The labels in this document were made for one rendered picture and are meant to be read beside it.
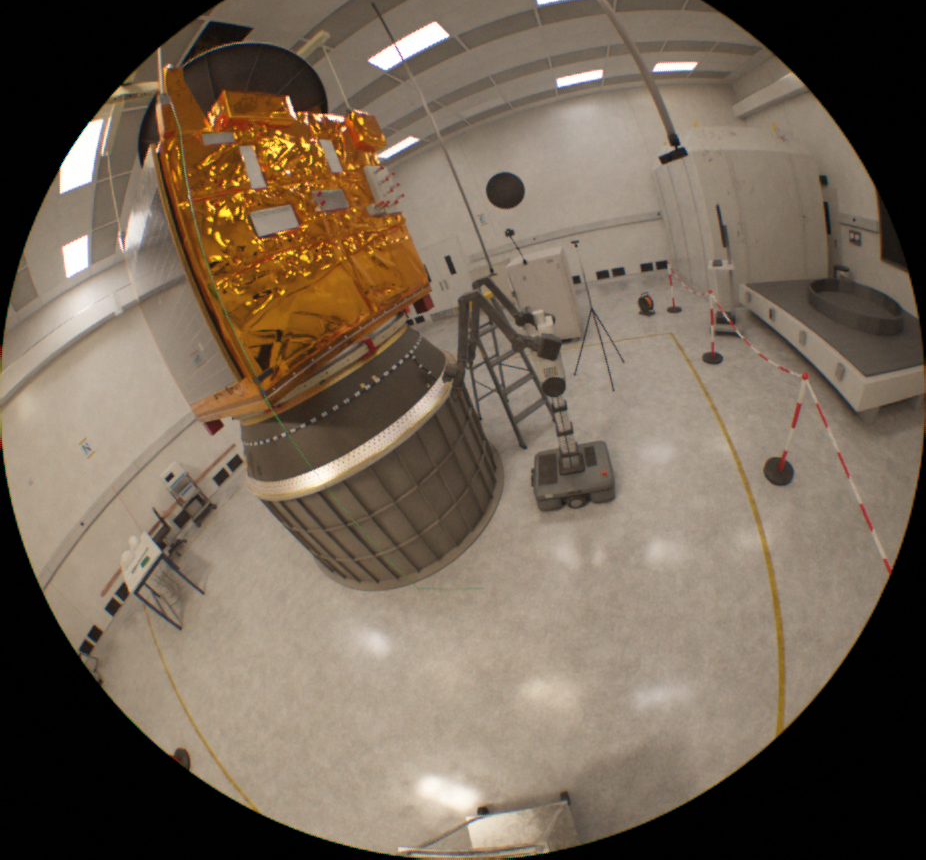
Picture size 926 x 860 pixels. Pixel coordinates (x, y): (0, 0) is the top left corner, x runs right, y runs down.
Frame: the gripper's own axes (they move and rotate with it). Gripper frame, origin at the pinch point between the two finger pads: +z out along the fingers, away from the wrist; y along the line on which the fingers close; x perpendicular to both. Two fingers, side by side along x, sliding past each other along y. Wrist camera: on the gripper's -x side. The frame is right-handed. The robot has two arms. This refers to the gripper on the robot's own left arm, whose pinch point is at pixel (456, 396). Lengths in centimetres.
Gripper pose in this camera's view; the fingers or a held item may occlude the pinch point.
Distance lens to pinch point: 197.3
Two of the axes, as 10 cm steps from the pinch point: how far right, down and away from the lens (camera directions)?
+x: 9.7, 2.4, -0.7
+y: -1.9, 5.2, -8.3
